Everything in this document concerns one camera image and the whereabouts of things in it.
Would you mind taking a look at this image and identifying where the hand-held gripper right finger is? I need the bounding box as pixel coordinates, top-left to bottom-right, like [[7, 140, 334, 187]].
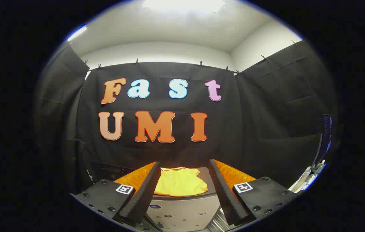
[[208, 159, 300, 227]]

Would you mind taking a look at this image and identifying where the narrow ceiling light strip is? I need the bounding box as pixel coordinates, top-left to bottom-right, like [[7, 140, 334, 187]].
[[67, 25, 87, 42]]

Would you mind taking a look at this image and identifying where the large ceiling light panel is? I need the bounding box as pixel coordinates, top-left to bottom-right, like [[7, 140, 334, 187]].
[[142, 0, 226, 13]]

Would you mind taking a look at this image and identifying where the yellow polo shirt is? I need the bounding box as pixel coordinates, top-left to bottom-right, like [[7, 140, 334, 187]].
[[154, 167, 208, 197]]

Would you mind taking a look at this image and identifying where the black backdrop cloth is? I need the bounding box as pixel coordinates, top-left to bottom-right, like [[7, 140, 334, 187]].
[[34, 39, 339, 194]]

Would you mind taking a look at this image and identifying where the white appliance with dark lid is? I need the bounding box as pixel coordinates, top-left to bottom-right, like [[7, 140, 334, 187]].
[[288, 114, 333, 194]]

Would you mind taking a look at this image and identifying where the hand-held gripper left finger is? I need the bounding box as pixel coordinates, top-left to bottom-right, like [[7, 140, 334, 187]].
[[71, 161, 162, 227]]

